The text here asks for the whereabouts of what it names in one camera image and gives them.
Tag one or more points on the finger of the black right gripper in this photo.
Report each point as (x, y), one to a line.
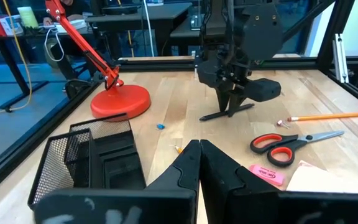
(235, 102)
(222, 99)

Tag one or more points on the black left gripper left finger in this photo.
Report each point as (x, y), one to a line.
(179, 174)

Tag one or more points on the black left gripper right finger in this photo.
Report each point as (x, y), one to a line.
(222, 180)

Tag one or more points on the black pen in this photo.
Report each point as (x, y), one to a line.
(210, 117)

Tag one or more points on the small orange pin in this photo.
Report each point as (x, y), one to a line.
(179, 150)

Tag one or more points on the pink eraser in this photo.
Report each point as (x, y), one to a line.
(266, 175)

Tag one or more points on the small blue clip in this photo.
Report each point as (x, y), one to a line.
(160, 126)

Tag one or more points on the yellow pencil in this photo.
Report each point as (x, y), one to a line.
(331, 116)

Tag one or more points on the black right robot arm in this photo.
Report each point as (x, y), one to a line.
(259, 28)

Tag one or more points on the black mesh desk organizer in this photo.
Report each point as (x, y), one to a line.
(120, 168)

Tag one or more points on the red desk lamp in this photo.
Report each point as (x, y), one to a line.
(120, 101)

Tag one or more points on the pink sticky note pad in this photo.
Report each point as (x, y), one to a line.
(322, 180)

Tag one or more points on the person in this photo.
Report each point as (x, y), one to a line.
(76, 7)

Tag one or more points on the green cup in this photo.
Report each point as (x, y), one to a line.
(28, 17)

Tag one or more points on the black desk with clutter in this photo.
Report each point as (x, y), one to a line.
(11, 59)

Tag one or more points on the white and blue box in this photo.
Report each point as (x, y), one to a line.
(11, 25)

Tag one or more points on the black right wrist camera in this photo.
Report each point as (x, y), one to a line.
(263, 90)

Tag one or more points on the black aluminium table frame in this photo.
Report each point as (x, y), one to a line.
(166, 63)

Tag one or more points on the silver aluminium bracket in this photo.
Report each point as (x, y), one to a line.
(340, 59)

